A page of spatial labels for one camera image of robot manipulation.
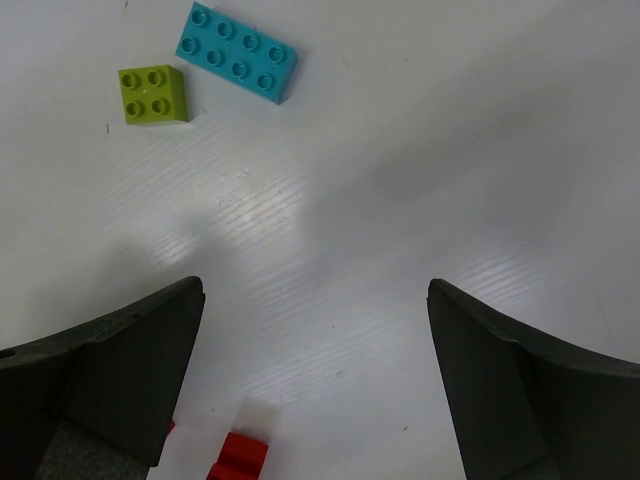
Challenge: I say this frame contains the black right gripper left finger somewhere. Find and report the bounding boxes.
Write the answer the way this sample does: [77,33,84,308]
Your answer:
[1,276,205,479]

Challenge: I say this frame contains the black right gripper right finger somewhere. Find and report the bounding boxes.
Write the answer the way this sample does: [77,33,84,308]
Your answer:
[427,279,639,479]

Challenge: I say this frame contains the lime green 2x2 lego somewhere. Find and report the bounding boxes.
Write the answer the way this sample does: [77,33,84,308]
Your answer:
[118,65,190,125]

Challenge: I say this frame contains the small red 2x2 lego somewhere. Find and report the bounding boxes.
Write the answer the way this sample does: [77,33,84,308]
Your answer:
[206,432,269,480]

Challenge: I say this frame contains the cyan 2x4 lego brick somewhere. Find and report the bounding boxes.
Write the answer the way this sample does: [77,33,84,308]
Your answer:
[176,2,298,105]

